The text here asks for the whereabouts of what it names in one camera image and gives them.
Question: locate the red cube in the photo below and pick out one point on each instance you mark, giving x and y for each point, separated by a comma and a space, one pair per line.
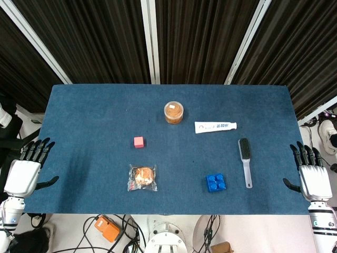
139, 142

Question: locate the dark curtain panel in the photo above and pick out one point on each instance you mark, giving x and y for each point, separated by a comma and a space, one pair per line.
302, 52
197, 39
21, 73
92, 39

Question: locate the white sneaker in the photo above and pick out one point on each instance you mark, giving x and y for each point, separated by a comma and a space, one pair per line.
329, 137

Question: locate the white frame post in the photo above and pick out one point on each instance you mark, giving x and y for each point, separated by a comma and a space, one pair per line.
150, 39
247, 39
318, 112
34, 39

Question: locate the black shoe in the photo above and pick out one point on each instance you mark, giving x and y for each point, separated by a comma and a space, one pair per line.
37, 220

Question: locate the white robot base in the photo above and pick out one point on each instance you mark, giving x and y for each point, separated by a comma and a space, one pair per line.
166, 239

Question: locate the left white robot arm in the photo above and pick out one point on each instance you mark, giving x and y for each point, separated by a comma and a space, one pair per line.
10, 210

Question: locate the blue table cloth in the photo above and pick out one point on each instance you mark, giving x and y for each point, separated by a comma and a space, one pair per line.
92, 118

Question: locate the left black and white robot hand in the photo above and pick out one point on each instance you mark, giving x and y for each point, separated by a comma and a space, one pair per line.
22, 176

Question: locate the blue toy building block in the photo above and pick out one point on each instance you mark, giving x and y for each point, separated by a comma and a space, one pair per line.
216, 182

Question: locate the white toothpaste tube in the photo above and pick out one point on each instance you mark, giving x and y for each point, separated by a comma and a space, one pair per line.
214, 127

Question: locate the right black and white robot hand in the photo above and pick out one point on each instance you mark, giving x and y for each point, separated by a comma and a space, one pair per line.
314, 182

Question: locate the brown cardboard box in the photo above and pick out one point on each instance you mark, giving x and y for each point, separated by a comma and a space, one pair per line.
221, 248

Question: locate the grey brush with black bristles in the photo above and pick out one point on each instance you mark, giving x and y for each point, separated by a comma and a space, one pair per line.
245, 153

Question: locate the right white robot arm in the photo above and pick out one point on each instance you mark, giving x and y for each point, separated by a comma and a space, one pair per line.
322, 224

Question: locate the orange box device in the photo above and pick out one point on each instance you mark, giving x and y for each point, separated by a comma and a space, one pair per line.
106, 228

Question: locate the bread in clear wrapper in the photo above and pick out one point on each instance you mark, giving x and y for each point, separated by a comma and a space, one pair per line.
143, 177

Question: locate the clear jar of rubber bands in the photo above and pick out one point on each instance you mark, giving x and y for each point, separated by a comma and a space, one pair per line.
173, 112

